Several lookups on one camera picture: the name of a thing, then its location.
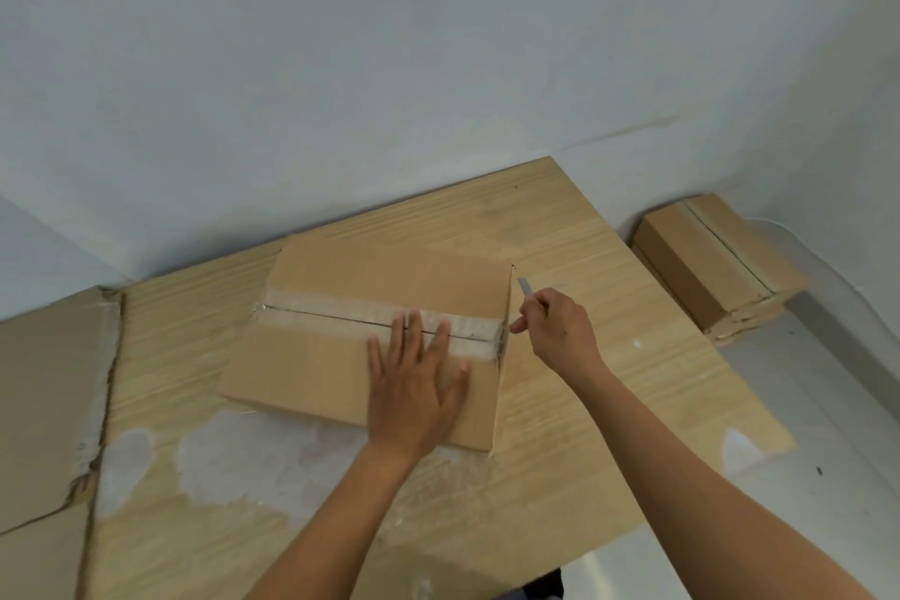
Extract person's left hand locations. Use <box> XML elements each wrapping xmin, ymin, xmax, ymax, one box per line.
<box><xmin>365</xmin><ymin>309</ymin><xmax>473</xmax><ymax>460</ymax></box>

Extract person's right hand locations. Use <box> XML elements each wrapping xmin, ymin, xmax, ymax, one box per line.
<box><xmin>509</xmin><ymin>288</ymin><xmax>611</xmax><ymax>391</ymax></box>

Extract brown cardboard box yellow sides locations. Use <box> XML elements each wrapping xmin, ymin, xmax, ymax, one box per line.
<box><xmin>0</xmin><ymin>286</ymin><xmax>125</xmax><ymax>600</ymax></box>

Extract person's right forearm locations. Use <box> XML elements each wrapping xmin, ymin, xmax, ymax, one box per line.
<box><xmin>569</xmin><ymin>367</ymin><xmax>880</xmax><ymax>600</ymax></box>

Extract person's left forearm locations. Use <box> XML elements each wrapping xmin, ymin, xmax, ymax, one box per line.
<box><xmin>242</xmin><ymin>437</ymin><xmax>430</xmax><ymax>600</ymax></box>

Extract light wooden table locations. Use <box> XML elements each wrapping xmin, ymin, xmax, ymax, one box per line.
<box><xmin>81</xmin><ymin>156</ymin><xmax>800</xmax><ymax>600</ymax></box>

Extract white cable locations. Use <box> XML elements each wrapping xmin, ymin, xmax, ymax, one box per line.
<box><xmin>744</xmin><ymin>217</ymin><xmax>900</xmax><ymax>316</ymax></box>

